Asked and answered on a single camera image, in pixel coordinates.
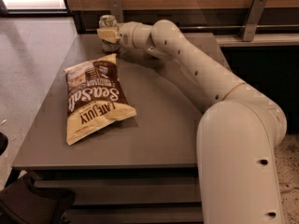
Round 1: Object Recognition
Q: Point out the white power strip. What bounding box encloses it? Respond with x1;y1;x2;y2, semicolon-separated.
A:
279;183;293;193

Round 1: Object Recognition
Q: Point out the grey table with drawers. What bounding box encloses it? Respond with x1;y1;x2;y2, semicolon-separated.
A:
11;32;232;224

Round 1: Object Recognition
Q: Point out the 7up soda can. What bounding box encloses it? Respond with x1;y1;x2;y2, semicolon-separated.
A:
99;15;120;53

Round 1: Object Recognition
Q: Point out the metal wall bracket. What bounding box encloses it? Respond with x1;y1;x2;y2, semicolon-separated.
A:
108;0;124;23
240;0;267;42

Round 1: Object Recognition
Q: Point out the Late July chips bag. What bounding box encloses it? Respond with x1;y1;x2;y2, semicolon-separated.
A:
64;53;136;146

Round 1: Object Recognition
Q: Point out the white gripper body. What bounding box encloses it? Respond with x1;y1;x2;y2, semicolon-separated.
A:
118;21;139;50

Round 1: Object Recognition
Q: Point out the dark chair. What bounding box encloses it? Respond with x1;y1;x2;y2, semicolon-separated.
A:
0;174;75;224

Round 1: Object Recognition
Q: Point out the right metal wall bracket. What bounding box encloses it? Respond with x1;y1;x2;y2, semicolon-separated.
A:
240;0;267;42

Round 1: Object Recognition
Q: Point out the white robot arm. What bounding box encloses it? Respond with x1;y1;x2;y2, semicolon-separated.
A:
97;20;287;224

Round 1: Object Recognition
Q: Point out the metal rail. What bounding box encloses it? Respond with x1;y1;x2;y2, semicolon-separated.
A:
85;24;299;34

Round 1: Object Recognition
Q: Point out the left metal wall bracket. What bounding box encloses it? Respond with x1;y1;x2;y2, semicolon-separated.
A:
108;0;124;23

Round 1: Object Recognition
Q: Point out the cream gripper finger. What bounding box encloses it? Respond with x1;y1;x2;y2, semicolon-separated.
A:
97;30;120;44
97;27;118;33

